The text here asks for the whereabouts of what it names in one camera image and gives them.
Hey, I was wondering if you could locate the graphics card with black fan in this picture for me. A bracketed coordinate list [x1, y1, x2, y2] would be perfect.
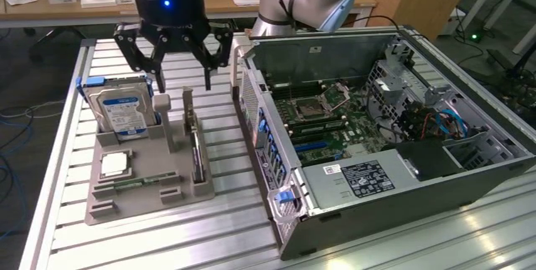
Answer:
[182, 86, 210, 186]

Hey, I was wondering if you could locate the hard disk in blue carrier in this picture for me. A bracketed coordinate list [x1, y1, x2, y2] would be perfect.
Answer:
[76, 74, 163, 141]

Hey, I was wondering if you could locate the black office chair base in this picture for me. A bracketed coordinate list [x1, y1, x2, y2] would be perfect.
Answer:
[23, 26, 90, 62]

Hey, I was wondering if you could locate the CPU socket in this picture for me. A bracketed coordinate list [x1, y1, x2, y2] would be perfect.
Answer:
[294, 97, 331, 121]

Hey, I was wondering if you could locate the metal socket cover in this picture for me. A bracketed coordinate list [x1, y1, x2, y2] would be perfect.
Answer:
[320, 83, 354, 107]

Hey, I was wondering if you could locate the installed RAM stick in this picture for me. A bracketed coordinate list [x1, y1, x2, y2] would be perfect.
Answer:
[290, 119, 348, 135]

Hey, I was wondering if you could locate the silver CPU chip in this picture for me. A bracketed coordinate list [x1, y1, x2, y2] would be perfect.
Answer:
[100, 153, 130, 177]

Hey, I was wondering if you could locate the blue expansion slot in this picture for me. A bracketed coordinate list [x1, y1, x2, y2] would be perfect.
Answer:
[294, 141, 328, 153]

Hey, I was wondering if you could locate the green loose RAM stick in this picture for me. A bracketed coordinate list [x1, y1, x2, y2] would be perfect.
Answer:
[114, 174, 178, 190]

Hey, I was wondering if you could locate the green motherboard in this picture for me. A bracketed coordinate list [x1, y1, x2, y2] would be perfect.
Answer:
[267, 80, 399, 168]

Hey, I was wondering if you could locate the grey plastic parts rack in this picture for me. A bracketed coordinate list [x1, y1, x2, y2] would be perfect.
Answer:
[84, 94, 218, 226]

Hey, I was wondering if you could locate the grey power supply unit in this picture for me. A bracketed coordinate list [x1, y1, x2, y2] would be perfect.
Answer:
[300, 150, 420, 217]

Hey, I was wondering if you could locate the wooden cabinet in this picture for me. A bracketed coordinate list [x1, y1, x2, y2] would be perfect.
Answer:
[350, 0, 482, 40]

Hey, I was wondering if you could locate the open dark grey PC case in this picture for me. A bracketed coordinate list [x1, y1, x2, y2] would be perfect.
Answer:
[231, 24, 536, 261]

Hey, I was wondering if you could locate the silver metal disk bay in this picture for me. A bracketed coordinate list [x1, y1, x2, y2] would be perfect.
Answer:
[443, 131, 526, 171]

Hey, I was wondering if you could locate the white floor cable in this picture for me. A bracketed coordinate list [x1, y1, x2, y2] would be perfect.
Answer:
[0, 99, 68, 119]

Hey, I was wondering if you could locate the blue floor cable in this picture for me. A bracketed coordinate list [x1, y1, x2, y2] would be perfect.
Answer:
[0, 118, 35, 240]

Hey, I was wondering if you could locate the red wire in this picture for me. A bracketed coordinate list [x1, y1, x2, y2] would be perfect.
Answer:
[420, 114, 434, 139]

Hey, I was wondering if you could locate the black plastic fan duct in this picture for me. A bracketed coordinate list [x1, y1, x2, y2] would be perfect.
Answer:
[395, 139, 464, 183]

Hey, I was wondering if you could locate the blue wire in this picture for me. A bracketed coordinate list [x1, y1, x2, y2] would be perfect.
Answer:
[435, 109, 470, 139]

